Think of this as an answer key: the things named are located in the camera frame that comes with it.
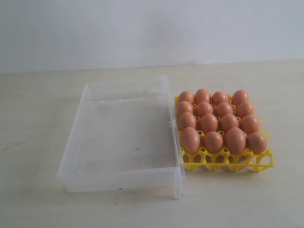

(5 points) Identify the clear plastic box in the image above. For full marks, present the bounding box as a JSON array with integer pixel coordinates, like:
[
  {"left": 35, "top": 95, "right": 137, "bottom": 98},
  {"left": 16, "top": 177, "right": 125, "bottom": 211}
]
[{"left": 57, "top": 75, "right": 185, "bottom": 199}]

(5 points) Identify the brown egg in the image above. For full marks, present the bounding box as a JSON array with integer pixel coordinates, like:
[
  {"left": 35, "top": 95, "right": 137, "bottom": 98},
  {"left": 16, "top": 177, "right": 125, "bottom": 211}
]
[
  {"left": 194, "top": 88, "right": 211, "bottom": 105},
  {"left": 177, "top": 101, "right": 194, "bottom": 118},
  {"left": 211, "top": 91, "right": 229, "bottom": 105},
  {"left": 199, "top": 114, "right": 218, "bottom": 134},
  {"left": 203, "top": 131, "right": 223, "bottom": 153},
  {"left": 246, "top": 132, "right": 268, "bottom": 154},
  {"left": 220, "top": 114, "right": 239, "bottom": 133},
  {"left": 196, "top": 102, "right": 213, "bottom": 117},
  {"left": 177, "top": 91, "right": 194, "bottom": 105},
  {"left": 180, "top": 127, "right": 200, "bottom": 154},
  {"left": 231, "top": 89, "right": 250, "bottom": 107},
  {"left": 178, "top": 112, "right": 197, "bottom": 130},
  {"left": 236, "top": 103, "right": 255, "bottom": 119},
  {"left": 216, "top": 102, "right": 233, "bottom": 118},
  {"left": 225, "top": 127, "right": 246, "bottom": 154},
  {"left": 240, "top": 115, "right": 260, "bottom": 135}
]

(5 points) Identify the yellow plastic egg tray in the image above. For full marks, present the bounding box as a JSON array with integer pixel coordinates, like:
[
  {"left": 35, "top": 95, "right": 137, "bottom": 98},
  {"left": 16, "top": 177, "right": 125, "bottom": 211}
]
[{"left": 175, "top": 95, "right": 274, "bottom": 172}]

